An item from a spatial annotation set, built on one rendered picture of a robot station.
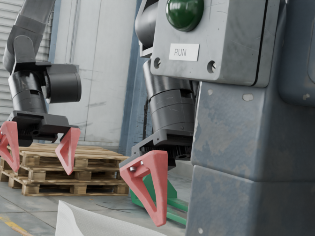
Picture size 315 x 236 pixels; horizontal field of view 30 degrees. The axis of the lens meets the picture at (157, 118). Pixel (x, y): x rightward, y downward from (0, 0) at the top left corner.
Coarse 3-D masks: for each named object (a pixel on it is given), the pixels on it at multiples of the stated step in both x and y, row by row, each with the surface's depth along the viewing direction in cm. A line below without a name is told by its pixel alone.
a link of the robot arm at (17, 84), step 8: (16, 72) 106; (24, 72) 106; (32, 72) 107; (40, 72) 109; (8, 80) 107; (16, 80) 105; (24, 80) 105; (32, 80) 106; (40, 80) 110; (48, 80) 108; (16, 88) 105; (24, 88) 104; (32, 88) 104; (40, 88) 106; (48, 88) 107; (48, 96) 108
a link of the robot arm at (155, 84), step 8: (144, 64) 72; (144, 72) 72; (152, 80) 70; (160, 80) 70; (168, 80) 69; (176, 80) 69; (184, 80) 70; (152, 88) 70; (160, 88) 69; (168, 88) 69; (176, 88) 69; (184, 88) 69; (192, 88) 71; (152, 96) 70; (184, 96) 70
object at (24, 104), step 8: (16, 96) 104; (24, 96) 103; (32, 96) 103; (40, 96) 104; (16, 104) 103; (24, 104) 102; (32, 104) 102; (40, 104) 103; (16, 112) 98; (24, 112) 99; (32, 112) 100; (40, 112) 102; (8, 120) 99; (16, 120) 99; (24, 120) 99; (32, 120) 100; (40, 120) 101; (24, 128) 102; (32, 128) 101; (40, 136) 105; (48, 136) 106; (56, 136) 106
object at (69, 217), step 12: (60, 204) 96; (60, 216) 95; (72, 216) 88; (84, 216) 92; (96, 216) 90; (60, 228) 95; (72, 228) 87; (84, 228) 92; (96, 228) 90; (108, 228) 89; (120, 228) 88; (132, 228) 86; (144, 228) 85
